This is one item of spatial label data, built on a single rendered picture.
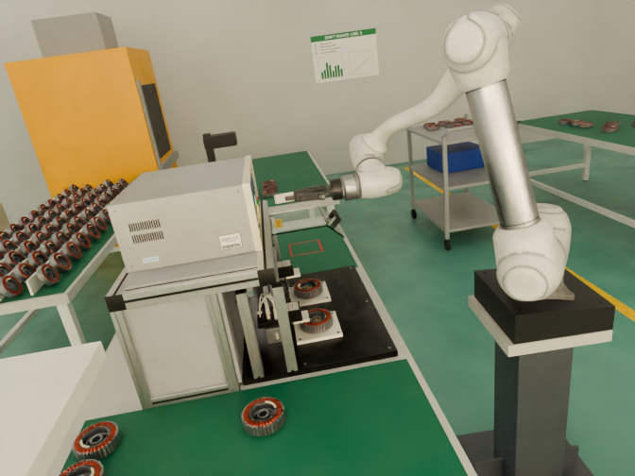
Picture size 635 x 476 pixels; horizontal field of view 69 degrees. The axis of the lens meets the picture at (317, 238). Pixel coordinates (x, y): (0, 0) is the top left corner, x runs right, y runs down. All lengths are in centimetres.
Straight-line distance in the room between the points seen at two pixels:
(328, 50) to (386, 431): 594
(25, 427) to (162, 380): 70
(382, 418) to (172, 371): 59
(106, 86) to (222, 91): 209
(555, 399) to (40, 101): 477
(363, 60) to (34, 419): 640
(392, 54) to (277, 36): 160
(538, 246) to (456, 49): 53
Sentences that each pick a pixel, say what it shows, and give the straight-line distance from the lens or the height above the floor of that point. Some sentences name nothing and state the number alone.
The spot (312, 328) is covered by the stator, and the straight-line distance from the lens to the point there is 151.
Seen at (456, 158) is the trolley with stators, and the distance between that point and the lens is 418.
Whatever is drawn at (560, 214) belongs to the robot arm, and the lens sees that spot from 151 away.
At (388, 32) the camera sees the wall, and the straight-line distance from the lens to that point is 692.
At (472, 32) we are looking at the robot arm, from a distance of 120.
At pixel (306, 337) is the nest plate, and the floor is 78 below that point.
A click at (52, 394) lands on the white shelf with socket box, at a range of 81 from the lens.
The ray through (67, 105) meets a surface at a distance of 513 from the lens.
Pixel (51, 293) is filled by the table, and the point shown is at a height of 75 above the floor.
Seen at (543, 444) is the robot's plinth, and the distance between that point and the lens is 193.
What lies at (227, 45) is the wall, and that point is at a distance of 667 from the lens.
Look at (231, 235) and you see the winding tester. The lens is 133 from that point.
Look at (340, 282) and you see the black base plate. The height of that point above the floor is 77.
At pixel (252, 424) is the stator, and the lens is 125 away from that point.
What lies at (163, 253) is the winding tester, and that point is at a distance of 137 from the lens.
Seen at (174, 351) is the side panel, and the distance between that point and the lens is 137.
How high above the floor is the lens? 161
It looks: 21 degrees down
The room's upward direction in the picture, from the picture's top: 8 degrees counter-clockwise
